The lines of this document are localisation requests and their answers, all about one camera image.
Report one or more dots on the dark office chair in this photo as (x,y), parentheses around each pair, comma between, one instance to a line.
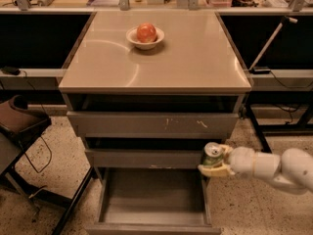
(20,127)

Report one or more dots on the black power adapter left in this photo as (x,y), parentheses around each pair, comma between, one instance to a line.
(11,70)

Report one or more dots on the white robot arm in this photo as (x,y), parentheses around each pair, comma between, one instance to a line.
(290,172)

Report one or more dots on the white ceramic bowl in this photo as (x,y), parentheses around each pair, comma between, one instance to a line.
(132,38)

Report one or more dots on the red apple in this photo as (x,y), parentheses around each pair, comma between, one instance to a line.
(146,33)

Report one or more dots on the green soda can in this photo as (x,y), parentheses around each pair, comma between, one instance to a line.
(213,155)

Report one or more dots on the black table leg frame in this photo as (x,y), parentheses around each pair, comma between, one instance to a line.
(302,127)

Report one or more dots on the grey top drawer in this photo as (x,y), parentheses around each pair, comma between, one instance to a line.
(152,125)

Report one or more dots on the grey open bottom drawer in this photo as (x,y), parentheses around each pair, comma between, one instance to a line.
(137,201)

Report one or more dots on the grey drawer cabinet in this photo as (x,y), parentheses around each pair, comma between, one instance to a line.
(192,70)

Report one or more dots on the black box on right ledge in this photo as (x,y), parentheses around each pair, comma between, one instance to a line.
(260,70)

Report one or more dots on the grey middle drawer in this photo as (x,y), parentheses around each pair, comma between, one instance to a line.
(172,159)

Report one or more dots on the white rod with black tip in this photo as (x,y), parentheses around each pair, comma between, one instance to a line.
(284,20)

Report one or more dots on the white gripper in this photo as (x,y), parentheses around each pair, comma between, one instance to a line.
(242,161)

